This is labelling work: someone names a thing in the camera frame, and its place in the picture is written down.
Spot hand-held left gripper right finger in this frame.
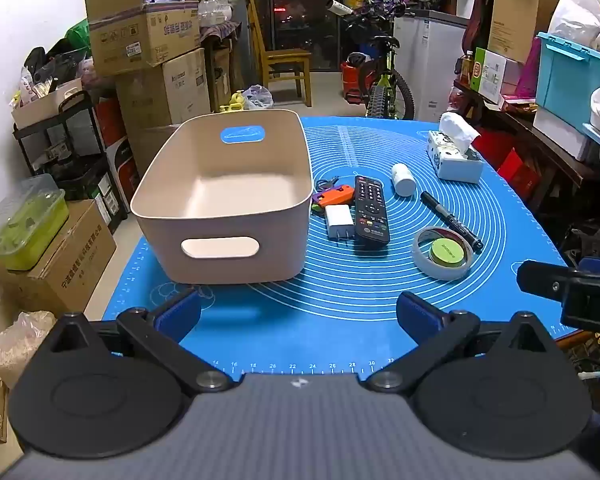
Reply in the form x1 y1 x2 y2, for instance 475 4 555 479
367 290 557 394

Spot black marker pen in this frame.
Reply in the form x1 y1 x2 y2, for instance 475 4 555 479
420 190 485 252

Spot clear bag of grain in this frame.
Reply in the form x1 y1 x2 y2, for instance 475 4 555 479
0 310 57 392

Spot clear tape roll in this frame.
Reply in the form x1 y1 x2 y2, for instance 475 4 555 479
412 227 475 281

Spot orange utility knife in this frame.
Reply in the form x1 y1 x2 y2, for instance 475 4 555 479
311 185 356 212

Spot red bucket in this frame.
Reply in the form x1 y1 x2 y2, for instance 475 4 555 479
340 55 369 104

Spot white tissue box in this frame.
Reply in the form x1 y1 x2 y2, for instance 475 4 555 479
426 111 485 184

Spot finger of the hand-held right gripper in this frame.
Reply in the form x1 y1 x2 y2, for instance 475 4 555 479
516 257 600 307

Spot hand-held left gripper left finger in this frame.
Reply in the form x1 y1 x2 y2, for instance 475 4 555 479
49 289 234 394

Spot open taped cardboard box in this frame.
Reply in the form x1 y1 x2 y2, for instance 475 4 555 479
84 0 201 79

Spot white charger plug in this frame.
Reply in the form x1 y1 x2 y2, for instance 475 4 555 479
325 204 356 244

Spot green bicycle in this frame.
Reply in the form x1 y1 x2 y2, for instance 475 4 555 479
327 0 416 121

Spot red gift boxes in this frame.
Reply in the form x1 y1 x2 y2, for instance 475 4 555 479
472 127 542 202

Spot green container with clear lid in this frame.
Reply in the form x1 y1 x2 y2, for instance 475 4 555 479
0 173 70 272

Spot red and white appliance box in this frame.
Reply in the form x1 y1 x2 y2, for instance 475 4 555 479
95 97 142 212

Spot light blue storage tub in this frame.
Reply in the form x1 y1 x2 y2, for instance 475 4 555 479
534 31 600 122

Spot beige basket with handle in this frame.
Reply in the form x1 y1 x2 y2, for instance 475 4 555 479
11 78 85 130

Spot green round tin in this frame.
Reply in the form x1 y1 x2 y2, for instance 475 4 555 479
430 238 466 267

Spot black remote control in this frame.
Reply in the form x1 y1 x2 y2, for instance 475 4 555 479
354 175 391 247

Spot blue silicone mat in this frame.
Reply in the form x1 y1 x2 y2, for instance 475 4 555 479
102 116 581 384

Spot white chest freezer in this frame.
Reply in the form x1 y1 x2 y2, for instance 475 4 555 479
392 9 471 122

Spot green and white carton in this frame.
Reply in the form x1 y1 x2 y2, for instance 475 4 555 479
469 47 524 106

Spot beige plastic storage bin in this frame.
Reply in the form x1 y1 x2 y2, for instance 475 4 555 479
130 109 314 285

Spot wooden chair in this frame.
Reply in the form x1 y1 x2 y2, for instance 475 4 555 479
247 0 314 109

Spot black metal cart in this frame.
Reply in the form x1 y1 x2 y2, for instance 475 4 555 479
12 89 129 234

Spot white pill bottle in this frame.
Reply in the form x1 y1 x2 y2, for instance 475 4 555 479
391 162 417 198

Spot printed brown cardboard box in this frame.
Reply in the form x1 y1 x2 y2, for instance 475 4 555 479
0 199 118 317

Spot tall flat cardboard box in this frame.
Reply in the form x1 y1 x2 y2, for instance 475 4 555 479
487 0 564 64

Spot crumpled plastic bag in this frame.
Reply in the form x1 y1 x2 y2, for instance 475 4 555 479
241 85 275 111

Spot yellow detergent bottle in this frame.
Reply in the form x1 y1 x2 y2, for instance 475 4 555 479
219 89 245 114

